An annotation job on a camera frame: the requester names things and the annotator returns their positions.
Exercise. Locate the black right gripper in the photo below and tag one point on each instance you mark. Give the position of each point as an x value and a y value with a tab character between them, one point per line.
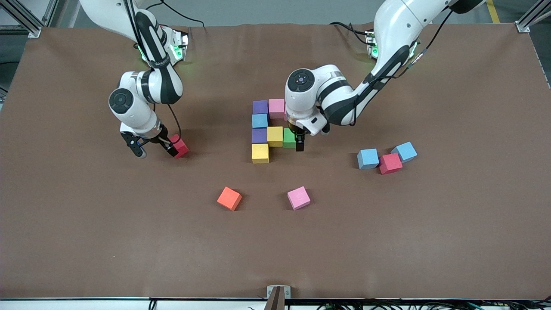
162	138

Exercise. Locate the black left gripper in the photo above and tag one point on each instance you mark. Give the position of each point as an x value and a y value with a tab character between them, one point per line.
296	131

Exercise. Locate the white table edge rail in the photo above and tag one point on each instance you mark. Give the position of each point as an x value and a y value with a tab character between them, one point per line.
64	305

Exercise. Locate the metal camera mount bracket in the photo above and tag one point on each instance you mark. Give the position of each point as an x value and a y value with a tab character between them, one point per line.
278	295

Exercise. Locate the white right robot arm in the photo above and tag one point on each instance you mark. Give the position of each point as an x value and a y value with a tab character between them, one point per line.
129	17

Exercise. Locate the green foam cube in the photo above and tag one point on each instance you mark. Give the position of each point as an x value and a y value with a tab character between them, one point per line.
289	140

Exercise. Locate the red foam cube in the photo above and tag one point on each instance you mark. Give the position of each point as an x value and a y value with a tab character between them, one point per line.
391	163
182	147

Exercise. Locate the brown table cover mat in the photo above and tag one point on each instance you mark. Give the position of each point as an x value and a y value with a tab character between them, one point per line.
275	249

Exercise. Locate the purple foam cube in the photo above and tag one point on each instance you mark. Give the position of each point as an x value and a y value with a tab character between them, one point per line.
260	106
259	135

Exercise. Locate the orange foam cube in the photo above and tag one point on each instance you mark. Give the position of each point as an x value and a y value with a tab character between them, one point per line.
229	198

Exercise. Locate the blue foam cube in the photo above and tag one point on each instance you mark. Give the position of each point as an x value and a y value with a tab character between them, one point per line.
260	121
405	151
368	159

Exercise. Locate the pink foam cube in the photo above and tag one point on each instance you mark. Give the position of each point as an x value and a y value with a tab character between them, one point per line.
298	197
277	108

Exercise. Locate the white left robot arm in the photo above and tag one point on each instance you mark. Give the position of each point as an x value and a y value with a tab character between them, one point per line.
400	26

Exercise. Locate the yellow foam cube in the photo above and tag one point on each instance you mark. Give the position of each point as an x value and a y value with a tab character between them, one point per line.
260	153
275	136

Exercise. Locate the aluminium frame post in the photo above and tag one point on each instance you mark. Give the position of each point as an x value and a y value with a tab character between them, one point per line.
26	21
527	23

